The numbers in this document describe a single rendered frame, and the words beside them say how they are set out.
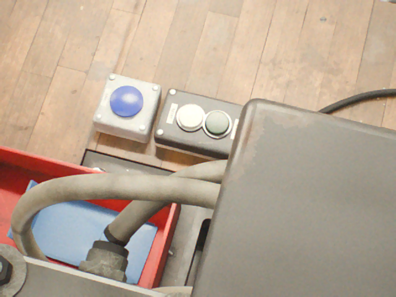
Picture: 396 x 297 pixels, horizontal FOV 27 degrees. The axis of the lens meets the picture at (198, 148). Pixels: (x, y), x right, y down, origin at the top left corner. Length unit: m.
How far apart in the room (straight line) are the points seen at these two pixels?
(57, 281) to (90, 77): 0.73
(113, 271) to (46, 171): 0.65
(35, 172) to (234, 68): 0.28
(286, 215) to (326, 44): 0.89
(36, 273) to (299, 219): 0.16
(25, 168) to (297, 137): 0.82
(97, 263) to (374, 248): 0.17
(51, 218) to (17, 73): 0.20
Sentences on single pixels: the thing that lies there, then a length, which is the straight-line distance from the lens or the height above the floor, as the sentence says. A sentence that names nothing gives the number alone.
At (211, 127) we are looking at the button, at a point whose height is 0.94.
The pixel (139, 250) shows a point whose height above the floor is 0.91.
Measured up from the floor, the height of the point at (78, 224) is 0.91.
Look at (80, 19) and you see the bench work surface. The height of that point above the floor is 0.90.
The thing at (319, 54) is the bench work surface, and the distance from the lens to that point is 1.04.
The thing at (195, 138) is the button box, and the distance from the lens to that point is 0.95.
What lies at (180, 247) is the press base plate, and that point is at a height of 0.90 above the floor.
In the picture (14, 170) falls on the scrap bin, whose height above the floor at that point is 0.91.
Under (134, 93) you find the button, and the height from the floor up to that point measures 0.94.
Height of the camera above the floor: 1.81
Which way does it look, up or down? 68 degrees down
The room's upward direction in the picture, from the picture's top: straight up
